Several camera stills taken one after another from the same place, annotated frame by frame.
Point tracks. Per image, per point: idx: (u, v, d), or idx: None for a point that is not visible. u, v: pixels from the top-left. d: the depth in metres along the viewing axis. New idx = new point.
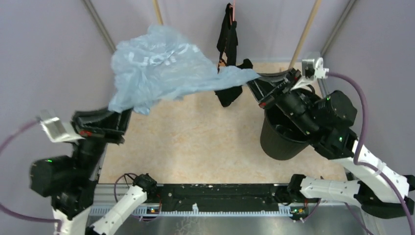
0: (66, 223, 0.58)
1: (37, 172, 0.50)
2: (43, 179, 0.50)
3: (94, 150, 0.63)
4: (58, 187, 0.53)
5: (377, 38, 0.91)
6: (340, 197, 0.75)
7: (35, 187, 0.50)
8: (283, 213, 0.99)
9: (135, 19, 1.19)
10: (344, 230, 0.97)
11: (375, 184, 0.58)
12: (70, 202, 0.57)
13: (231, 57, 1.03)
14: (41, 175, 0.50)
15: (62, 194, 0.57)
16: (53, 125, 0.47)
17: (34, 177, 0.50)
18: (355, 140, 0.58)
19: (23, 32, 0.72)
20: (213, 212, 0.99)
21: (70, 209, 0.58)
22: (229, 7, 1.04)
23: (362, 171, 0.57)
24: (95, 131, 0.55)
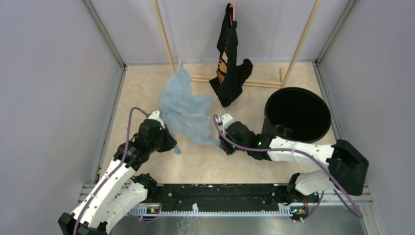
0: (122, 171, 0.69)
1: (148, 123, 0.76)
2: (152, 126, 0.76)
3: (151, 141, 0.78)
4: (147, 137, 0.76)
5: (376, 38, 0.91)
6: (324, 185, 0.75)
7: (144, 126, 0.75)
8: (283, 213, 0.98)
9: (135, 19, 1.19)
10: (343, 229, 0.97)
11: (315, 161, 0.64)
12: (133, 155, 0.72)
13: (231, 57, 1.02)
14: (148, 125, 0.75)
15: (130, 149, 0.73)
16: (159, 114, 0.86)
17: (144, 123, 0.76)
18: (273, 138, 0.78)
19: (22, 32, 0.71)
20: (213, 213, 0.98)
21: (131, 159, 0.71)
22: (229, 7, 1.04)
23: (294, 156, 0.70)
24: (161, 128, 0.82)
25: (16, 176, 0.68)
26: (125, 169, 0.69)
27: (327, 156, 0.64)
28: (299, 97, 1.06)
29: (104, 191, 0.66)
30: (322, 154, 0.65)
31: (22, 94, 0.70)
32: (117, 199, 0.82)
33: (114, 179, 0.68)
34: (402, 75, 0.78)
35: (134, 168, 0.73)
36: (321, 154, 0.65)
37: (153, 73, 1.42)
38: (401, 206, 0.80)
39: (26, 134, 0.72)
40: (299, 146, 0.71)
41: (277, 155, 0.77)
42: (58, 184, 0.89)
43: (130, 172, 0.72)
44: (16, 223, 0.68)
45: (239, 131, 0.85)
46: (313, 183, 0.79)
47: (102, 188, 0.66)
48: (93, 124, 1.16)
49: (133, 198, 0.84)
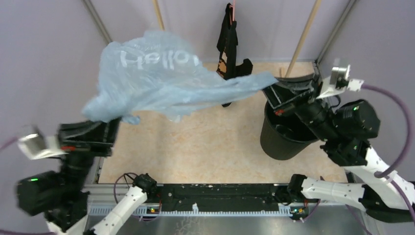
0: (61, 234, 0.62)
1: (24, 189, 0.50)
2: (29, 198, 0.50)
3: (80, 165, 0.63)
4: (46, 207, 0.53)
5: (376, 38, 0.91)
6: (344, 200, 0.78)
7: (24, 201, 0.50)
8: (283, 213, 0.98)
9: (135, 19, 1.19)
10: (344, 229, 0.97)
11: (381, 190, 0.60)
12: (62, 216, 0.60)
13: (231, 57, 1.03)
14: (28, 191, 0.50)
15: (56, 208, 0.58)
16: (31, 145, 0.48)
17: (20, 194, 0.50)
18: (369, 148, 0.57)
19: (22, 32, 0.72)
20: (213, 212, 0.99)
21: (57, 218, 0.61)
22: (229, 7, 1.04)
23: (372, 177, 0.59)
24: (78, 146, 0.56)
25: None
26: (62, 233, 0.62)
27: (412, 200, 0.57)
28: None
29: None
30: (410, 195, 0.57)
31: (21, 94, 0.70)
32: (116, 208, 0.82)
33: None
34: (402, 75, 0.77)
35: (72, 222, 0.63)
36: (410, 194, 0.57)
37: None
38: None
39: None
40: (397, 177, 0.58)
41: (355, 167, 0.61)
42: None
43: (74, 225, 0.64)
44: None
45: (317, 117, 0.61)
46: (330, 194, 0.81)
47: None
48: None
49: (132, 204, 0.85)
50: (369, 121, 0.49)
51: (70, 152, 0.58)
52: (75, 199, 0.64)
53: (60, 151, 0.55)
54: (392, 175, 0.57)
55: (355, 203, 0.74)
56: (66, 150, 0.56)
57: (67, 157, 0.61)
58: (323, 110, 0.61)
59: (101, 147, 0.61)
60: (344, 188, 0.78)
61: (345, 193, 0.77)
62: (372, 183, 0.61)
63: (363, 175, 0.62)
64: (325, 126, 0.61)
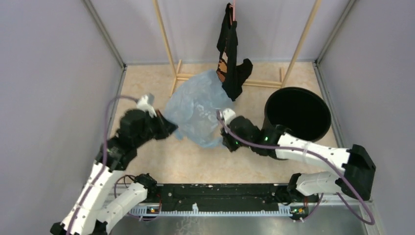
0: (105, 176, 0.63)
1: (132, 113, 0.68)
2: (137, 116, 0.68)
3: (137, 130, 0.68)
4: (126, 134, 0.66)
5: (376, 38, 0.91)
6: (327, 187, 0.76)
7: (126, 118, 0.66)
8: (282, 213, 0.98)
9: (135, 19, 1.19)
10: (343, 229, 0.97)
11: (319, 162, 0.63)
12: (116, 155, 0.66)
13: (231, 58, 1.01)
14: (134, 115, 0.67)
15: (114, 147, 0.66)
16: (148, 100, 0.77)
17: (127, 114, 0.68)
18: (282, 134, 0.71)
19: (22, 32, 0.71)
20: (213, 212, 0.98)
21: (115, 161, 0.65)
22: (229, 7, 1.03)
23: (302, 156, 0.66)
24: (160, 118, 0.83)
25: (15, 176, 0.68)
26: (108, 173, 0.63)
27: (342, 162, 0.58)
28: (300, 98, 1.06)
29: (89, 201, 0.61)
30: (336, 159, 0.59)
31: (22, 95, 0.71)
32: (118, 198, 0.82)
33: (99, 186, 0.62)
34: (402, 75, 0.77)
35: (121, 168, 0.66)
36: (335, 157, 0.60)
37: (152, 73, 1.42)
38: (401, 207, 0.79)
39: (26, 134, 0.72)
40: (313, 146, 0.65)
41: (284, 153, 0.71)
42: (57, 184, 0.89)
43: (117, 174, 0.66)
44: (16, 223, 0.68)
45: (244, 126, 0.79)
46: (316, 184, 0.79)
47: (87, 197, 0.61)
48: (93, 123, 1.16)
49: (134, 198, 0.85)
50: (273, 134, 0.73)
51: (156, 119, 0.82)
52: (127, 151, 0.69)
53: (148, 108, 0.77)
54: (306, 146, 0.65)
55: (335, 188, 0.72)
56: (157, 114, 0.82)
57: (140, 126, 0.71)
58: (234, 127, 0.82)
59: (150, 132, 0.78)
60: (325, 176, 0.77)
61: (327, 179, 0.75)
62: (308, 161, 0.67)
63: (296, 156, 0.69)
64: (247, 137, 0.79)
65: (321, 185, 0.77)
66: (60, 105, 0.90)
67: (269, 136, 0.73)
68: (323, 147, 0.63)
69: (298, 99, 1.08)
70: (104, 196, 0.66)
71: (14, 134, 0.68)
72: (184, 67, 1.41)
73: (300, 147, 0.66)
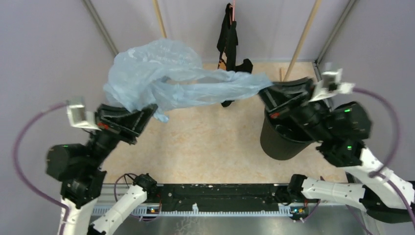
0: (73, 213, 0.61)
1: (53, 156, 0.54)
2: (57, 164, 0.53)
3: (109, 145, 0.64)
4: (71, 173, 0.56)
5: (377, 37, 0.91)
6: (343, 200, 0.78)
7: (52, 168, 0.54)
8: (283, 213, 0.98)
9: (135, 19, 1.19)
10: (344, 229, 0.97)
11: (380, 189, 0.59)
12: (80, 191, 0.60)
13: (230, 58, 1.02)
14: (59, 155, 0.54)
15: (75, 182, 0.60)
16: (75, 113, 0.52)
17: (49, 162, 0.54)
18: (364, 148, 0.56)
19: (21, 32, 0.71)
20: (213, 212, 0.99)
21: (79, 197, 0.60)
22: (229, 7, 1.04)
23: (368, 177, 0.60)
24: (111, 125, 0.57)
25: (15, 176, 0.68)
26: (76, 210, 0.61)
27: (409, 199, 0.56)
28: None
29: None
30: (407, 195, 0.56)
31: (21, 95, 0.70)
32: (116, 204, 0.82)
33: (72, 222, 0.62)
34: (402, 75, 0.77)
35: (90, 199, 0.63)
36: (407, 194, 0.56)
37: None
38: None
39: None
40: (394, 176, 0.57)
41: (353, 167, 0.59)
42: None
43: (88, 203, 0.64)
44: None
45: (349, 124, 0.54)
46: (330, 195, 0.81)
47: (65, 231, 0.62)
48: None
49: (132, 201, 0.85)
50: (357, 117, 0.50)
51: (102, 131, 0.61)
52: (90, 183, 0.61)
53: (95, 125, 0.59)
54: (387, 174, 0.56)
55: (354, 203, 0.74)
56: (100, 128, 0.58)
57: (97, 134, 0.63)
58: (317, 113, 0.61)
59: (122, 137, 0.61)
60: (344, 188, 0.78)
61: (345, 193, 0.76)
62: (369, 183, 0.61)
63: (358, 174, 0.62)
64: (336, 120, 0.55)
65: (335, 197, 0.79)
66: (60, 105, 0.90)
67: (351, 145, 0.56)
68: (397, 176, 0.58)
69: None
70: (85, 223, 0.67)
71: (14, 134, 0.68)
72: None
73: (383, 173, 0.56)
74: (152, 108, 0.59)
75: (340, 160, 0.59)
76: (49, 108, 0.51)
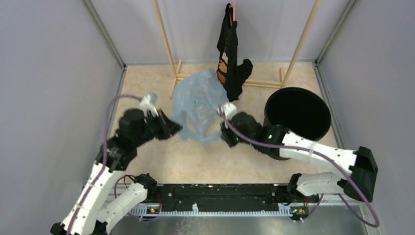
0: (105, 177, 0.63)
1: (131, 113, 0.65)
2: (134, 118, 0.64)
3: (153, 135, 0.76)
4: (129, 133, 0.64)
5: (377, 38, 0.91)
6: (329, 188, 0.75)
7: (126, 117, 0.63)
8: (283, 213, 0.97)
9: (135, 20, 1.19)
10: (343, 229, 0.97)
11: (321, 163, 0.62)
12: (117, 155, 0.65)
13: (231, 58, 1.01)
14: (136, 115, 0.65)
15: (113, 148, 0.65)
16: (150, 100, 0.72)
17: (125, 115, 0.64)
18: (286, 133, 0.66)
19: (21, 32, 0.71)
20: (213, 212, 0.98)
21: (114, 161, 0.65)
22: (229, 7, 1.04)
23: (302, 155, 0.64)
24: (163, 120, 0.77)
25: (15, 177, 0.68)
26: (108, 173, 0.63)
27: (349, 164, 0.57)
28: (299, 98, 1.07)
29: (90, 200, 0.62)
30: (344, 160, 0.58)
31: (21, 95, 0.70)
32: (117, 199, 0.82)
33: (99, 186, 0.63)
34: (402, 75, 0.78)
35: (121, 169, 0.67)
36: (343, 160, 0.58)
37: (153, 73, 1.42)
38: (400, 207, 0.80)
39: (26, 135, 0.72)
40: (319, 146, 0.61)
41: (288, 152, 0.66)
42: (57, 184, 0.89)
43: (116, 174, 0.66)
44: (16, 223, 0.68)
45: (247, 123, 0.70)
46: (318, 185, 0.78)
47: (88, 196, 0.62)
48: (93, 124, 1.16)
49: (134, 199, 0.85)
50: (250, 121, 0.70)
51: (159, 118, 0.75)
52: (128, 151, 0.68)
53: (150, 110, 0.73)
54: (312, 146, 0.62)
55: (338, 189, 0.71)
56: (158, 114, 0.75)
57: (152, 124, 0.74)
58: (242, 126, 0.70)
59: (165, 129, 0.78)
60: (328, 176, 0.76)
61: (329, 180, 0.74)
62: (311, 161, 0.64)
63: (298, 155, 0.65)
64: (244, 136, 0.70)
65: (322, 186, 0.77)
66: (60, 105, 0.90)
67: (273, 134, 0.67)
68: (331, 147, 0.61)
69: (296, 99, 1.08)
70: (103, 198, 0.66)
71: (14, 135, 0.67)
72: (184, 67, 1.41)
73: (307, 147, 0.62)
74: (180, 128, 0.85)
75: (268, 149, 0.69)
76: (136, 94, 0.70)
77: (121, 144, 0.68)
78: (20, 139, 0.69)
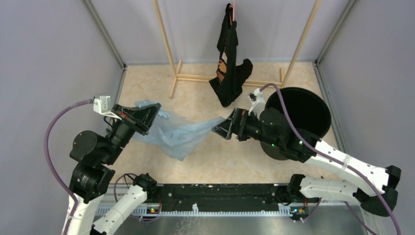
0: (81, 208, 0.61)
1: (82, 139, 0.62)
2: (85, 146, 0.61)
3: (124, 138, 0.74)
4: (90, 159, 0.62)
5: (377, 38, 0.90)
6: (338, 196, 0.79)
7: (77, 151, 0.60)
8: (283, 213, 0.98)
9: (135, 20, 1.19)
10: (344, 229, 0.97)
11: (349, 176, 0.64)
12: (88, 185, 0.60)
13: (231, 58, 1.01)
14: (86, 142, 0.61)
15: (84, 176, 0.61)
16: (103, 103, 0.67)
17: (76, 145, 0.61)
18: (318, 141, 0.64)
19: (21, 32, 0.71)
20: (213, 212, 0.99)
21: (87, 191, 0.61)
22: (229, 7, 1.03)
23: (334, 167, 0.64)
24: (129, 115, 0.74)
25: (15, 177, 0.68)
26: (83, 204, 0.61)
27: (382, 183, 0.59)
28: (300, 97, 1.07)
29: (72, 232, 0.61)
30: (377, 179, 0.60)
31: (20, 96, 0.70)
32: (116, 204, 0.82)
33: (78, 217, 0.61)
34: (402, 75, 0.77)
35: (98, 194, 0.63)
36: (375, 178, 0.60)
37: (153, 73, 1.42)
38: (401, 207, 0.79)
39: (26, 134, 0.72)
40: (354, 161, 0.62)
41: (318, 162, 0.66)
42: (57, 184, 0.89)
43: (95, 200, 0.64)
44: (15, 223, 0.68)
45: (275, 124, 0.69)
46: (326, 192, 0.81)
47: (70, 227, 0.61)
48: (93, 124, 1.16)
49: (132, 202, 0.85)
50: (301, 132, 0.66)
51: (122, 122, 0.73)
52: (99, 176, 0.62)
53: (110, 113, 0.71)
54: (347, 161, 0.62)
55: (348, 198, 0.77)
56: (121, 117, 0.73)
57: (115, 129, 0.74)
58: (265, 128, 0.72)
59: (138, 128, 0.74)
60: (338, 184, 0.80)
61: (340, 189, 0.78)
62: (340, 174, 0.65)
63: (325, 166, 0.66)
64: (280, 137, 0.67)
65: (331, 193, 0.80)
66: (60, 105, 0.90)
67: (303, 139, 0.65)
68: (363, 163, 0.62)
69: (301, 100, 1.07)
70: (90, 222, 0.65)
71: (13, 136, 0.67)
72: (184, 67, 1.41)
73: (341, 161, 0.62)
74: (156, 106, 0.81)
75: (296, 153, 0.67)
76: (77, 104, 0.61)
77: (91, 170, 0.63)
78: (19, 139, 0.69)
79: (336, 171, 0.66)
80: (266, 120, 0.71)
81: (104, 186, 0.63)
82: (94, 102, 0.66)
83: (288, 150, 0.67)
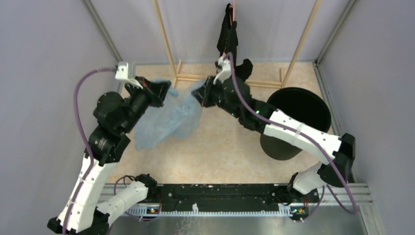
0: (96, 171, 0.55)
1: (107, 100, 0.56)
2: (110, 105, 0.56)
3: (142, 108, 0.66)
4: (113, 121, 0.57)
5: (377, 38, 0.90)
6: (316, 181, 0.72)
7: (101, 110, 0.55)
8: (283, 213, 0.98)
9: (135, 19, 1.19)
10: (343, 229, 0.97)
11: (304, 145, 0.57)
12: (107, 148, 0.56)
13: None
14: (110, 102, 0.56)
15: (103, 138, 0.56)
16: (129, 68, 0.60)
17: (101, 104, 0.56)
18: (274, 111, 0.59)
19: (21, 33, 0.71)
20: (213, 213, 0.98)
21: (104, 153, 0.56)
22: (229, 7, 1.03)
23: (286, 135, 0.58)
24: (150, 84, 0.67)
25: (15, 177, 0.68)
26: (99, 167, 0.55)
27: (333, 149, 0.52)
28: (300, 97, 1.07)
29: (82, 197, 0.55)
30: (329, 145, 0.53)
31: (20, 97, 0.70)
32: (118, 193, 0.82)
33: (90, 181, 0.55)
34: (402, 75, 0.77)
35: (113, 161, 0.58)
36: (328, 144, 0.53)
37: (153, 73, 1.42)
38: (402, 208, 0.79)
39: (26, 136, 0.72)
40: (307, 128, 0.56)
41: (274, 131, 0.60)
42: (57, 184, 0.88)
43: (109, 166, 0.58)
44: (15, 223, 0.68)
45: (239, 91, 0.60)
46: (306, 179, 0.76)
47: (80, 192, 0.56)
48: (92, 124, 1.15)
49: (135, 194, 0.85)
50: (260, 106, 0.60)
51: (142, 91, 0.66)
52: (119, 141, 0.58)
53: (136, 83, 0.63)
54: (300, 128, 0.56)
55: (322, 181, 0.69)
56: (142, 86, 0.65)
57: (135, 96, 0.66)
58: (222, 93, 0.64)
59: (155, 99, 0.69)
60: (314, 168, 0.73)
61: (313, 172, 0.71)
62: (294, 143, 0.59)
63: (278, 135, 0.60)
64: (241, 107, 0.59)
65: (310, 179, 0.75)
66: (61, 106, 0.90)
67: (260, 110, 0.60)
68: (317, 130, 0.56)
69: (301, 98, 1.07)
70: (99, 190, 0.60)
71: (14, 136, 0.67)
72: (184, 67, 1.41)
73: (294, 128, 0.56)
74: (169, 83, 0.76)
75: (254, 124, 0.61)
76: (102, 69, 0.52)
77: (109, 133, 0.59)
78: (20, 141, 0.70)
79: (291, 140, 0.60)
80: (228, 87, 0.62)
81: (121, 152, 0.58)
82: (119, 67, 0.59)
83: (245, 119, 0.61)
